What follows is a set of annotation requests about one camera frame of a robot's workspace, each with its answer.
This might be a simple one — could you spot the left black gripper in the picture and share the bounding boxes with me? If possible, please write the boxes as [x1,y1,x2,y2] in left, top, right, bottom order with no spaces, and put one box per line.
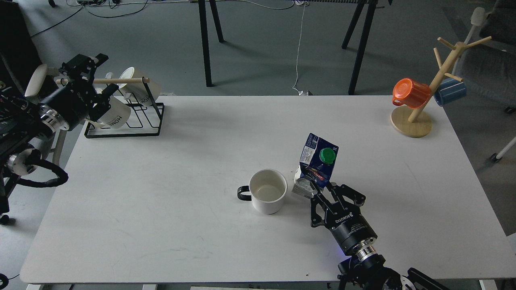
[39,54,119,131]

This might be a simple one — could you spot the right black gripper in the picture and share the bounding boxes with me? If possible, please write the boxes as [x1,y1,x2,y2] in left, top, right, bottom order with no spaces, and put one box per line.
[311,182,378,256]

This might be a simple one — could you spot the blue white milk carton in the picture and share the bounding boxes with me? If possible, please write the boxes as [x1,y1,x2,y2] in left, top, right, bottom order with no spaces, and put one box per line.
[292,133,339,198]

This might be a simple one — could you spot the white mug with black handle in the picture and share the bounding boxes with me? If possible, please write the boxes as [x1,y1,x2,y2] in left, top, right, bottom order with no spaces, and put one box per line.
[237,169,288,215]

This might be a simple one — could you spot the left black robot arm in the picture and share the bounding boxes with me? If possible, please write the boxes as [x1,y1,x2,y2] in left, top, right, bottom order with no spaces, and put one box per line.
[0,54,118,225]

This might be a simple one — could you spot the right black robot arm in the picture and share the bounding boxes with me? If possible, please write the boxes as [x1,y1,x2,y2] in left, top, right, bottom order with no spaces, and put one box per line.
[310,181,445,290]

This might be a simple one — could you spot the cream mug front on rack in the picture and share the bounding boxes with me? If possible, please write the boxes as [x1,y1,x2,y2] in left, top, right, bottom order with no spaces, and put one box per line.
[86,96,131,128]

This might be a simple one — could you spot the cream mug on rack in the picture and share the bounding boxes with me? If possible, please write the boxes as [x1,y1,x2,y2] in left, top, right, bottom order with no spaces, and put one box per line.
[117,66,162,107]
[86,96,131,128]

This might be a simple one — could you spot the cream mug rear on rack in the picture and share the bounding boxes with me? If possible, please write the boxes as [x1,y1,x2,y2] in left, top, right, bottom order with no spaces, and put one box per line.
[117,66,162,107]

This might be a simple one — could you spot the wooden mug tree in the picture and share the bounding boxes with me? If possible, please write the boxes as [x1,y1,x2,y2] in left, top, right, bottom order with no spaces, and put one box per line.
[391,35,492,138]

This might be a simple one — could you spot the orange mug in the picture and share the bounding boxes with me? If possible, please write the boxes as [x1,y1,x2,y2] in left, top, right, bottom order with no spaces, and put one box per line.
[392,78,431,110]

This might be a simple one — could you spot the blue mug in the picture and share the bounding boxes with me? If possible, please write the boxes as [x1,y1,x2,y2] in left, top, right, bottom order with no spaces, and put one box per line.
[434,78,467,107]

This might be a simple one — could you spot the grey office chair right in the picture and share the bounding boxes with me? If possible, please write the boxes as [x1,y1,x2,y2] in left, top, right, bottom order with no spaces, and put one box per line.
[457,0,516,114]

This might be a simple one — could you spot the black table trestle legs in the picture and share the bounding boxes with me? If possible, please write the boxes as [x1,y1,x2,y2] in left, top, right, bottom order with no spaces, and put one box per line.
[196,0,378,95]

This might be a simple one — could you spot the black wire mug rack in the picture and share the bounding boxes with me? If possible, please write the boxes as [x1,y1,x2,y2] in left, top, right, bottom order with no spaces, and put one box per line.
[84,77,164,139]

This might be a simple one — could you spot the white floor cable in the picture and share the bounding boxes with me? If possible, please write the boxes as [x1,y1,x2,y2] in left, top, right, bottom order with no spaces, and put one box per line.
[292,4,309,96]

